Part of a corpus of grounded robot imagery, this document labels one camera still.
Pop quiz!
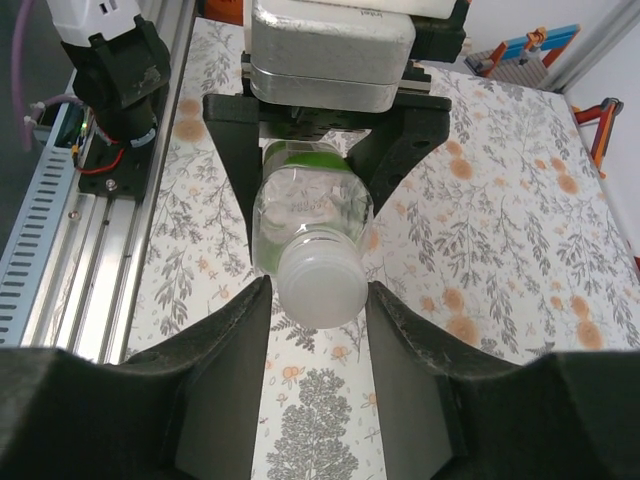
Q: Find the aluminium mounting rail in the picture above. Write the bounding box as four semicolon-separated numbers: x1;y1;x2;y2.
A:
19;0;199;364

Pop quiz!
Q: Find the aluminium frame post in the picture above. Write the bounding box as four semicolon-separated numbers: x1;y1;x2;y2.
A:
547;0;640;94

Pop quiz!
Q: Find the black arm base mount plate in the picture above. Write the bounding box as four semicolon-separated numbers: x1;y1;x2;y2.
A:
77;142;169;195

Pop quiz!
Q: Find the slotted grey cable duct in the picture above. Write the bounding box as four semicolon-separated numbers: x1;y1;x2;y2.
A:
0;97;86;347

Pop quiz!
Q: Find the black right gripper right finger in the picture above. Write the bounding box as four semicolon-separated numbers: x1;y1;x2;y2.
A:
368;280;640;480

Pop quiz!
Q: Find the white bottle cap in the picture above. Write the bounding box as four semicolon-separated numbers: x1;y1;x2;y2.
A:
276;234;369;330

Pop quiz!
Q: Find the clear bottle light green label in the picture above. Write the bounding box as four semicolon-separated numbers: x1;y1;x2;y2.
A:
249;139;376;281

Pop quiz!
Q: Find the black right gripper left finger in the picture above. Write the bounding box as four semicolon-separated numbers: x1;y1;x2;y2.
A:
0;277;275;480

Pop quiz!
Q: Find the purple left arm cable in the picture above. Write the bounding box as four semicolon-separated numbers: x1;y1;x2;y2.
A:
10;0;39;151

